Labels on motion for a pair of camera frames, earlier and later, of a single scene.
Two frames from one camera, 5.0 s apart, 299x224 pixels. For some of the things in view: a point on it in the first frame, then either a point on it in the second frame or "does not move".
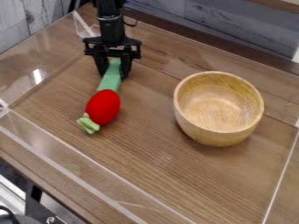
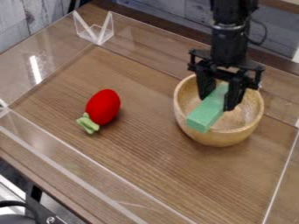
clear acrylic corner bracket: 85,31 does not move
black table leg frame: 35,209 does not move
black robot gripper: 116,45 to 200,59
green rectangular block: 111,80 to 210,108
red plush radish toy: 101,109 does not move
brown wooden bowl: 219,106 does not move
